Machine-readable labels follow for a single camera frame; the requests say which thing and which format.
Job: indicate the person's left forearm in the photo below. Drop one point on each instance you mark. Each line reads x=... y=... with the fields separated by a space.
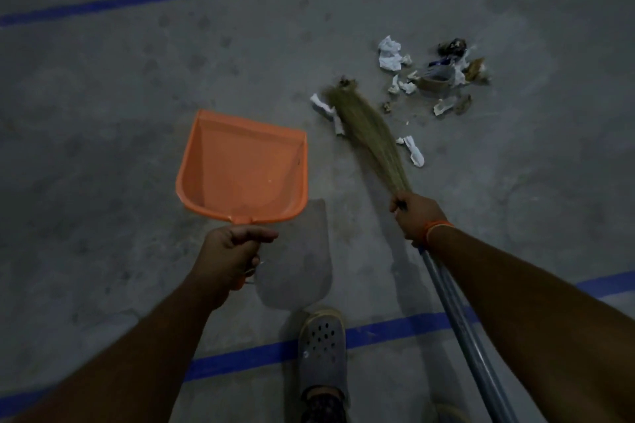
x=124 y=368

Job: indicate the orange plastic dustpan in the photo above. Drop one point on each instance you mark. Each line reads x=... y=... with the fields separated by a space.
x=243 y=165

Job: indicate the person's right hand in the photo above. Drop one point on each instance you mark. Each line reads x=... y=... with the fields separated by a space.
x=419 y=217

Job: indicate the person's right forearm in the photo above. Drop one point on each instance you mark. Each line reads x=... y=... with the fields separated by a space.
x=545 y=318

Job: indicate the black patterned trousers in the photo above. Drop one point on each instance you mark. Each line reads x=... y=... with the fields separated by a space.
x=322 y=410

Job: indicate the orange wrist band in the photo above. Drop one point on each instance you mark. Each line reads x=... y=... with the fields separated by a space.
x=436 y=232

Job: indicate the pile of paper scraps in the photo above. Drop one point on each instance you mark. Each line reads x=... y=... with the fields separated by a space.
x=436 y=75

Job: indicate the grey perforated clog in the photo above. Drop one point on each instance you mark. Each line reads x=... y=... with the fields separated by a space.
x=322 y=348
x=451 y=415

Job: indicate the person's left hand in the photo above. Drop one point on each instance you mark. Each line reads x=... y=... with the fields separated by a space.
x=228 y=259

